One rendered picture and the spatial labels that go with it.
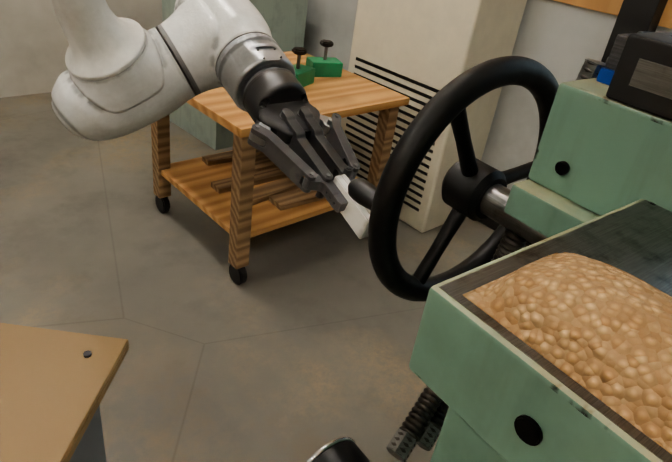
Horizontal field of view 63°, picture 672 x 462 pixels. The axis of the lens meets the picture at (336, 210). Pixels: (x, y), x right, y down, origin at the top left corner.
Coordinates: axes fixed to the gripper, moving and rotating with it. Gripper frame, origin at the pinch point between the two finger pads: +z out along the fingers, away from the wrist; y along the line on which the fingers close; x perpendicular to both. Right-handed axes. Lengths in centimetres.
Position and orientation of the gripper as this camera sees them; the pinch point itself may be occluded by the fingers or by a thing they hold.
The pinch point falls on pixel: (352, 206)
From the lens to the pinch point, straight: 60.8
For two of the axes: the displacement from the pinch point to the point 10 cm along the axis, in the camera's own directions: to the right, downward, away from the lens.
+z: 5.2, 7.3, -4.5
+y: 7.9, -2.1, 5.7
